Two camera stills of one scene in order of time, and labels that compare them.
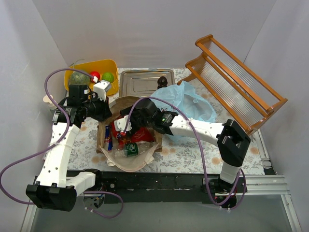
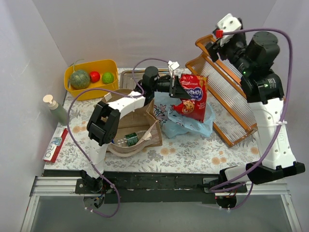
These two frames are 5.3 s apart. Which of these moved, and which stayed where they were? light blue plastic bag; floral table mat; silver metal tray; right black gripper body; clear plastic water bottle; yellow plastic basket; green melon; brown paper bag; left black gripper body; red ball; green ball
Moved: right black gripper body; left black gripper body; light blue plastic bag; brown paper bag; clear plastic water bottle
Stayed: yellow plastic basket; red ball; silver metal tray; green melon; green ball; floral table mat
